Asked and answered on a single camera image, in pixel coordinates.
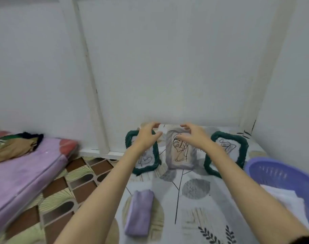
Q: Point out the person's right hand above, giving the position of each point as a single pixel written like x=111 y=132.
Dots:
x=196 y=138

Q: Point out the person's left hand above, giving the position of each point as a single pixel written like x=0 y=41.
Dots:
x=146 y=139

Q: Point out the white paper grey drawing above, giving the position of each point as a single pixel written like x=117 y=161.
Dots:
x=281 y=198

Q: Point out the person's right forearm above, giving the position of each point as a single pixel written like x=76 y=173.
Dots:
x=245 y=195

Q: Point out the person's left forearm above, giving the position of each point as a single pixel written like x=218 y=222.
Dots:
x=106 y=195

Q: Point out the purple folded cloth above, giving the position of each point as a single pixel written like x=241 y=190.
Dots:
x=140 y=213

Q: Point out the leaf patterned tablecloth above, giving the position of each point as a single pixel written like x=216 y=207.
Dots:
x=195 y=213

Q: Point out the purple plastic basket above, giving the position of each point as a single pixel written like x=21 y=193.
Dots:
x=284 y=172

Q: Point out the purple mattress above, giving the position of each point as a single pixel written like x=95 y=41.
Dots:
x=22 y=175

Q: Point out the pile of brown clothes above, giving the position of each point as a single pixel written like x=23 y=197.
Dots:
x=12 y=149

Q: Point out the black sleeve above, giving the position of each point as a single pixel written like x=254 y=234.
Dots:
x=304 y=240

